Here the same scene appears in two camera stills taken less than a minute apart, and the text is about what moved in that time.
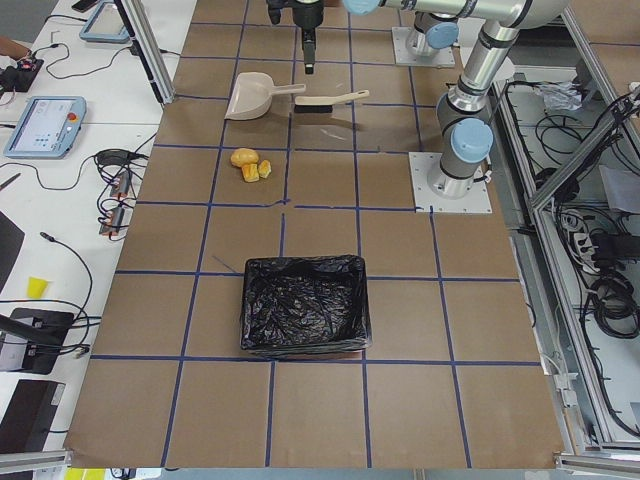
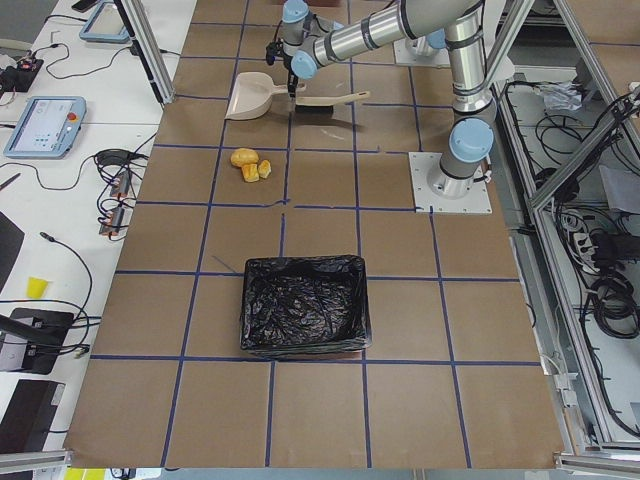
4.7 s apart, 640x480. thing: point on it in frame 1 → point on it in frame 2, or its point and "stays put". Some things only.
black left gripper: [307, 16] → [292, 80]
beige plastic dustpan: [251, 95] stays put
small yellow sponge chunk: [264, 168] stays put
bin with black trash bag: [305, 305] stays put
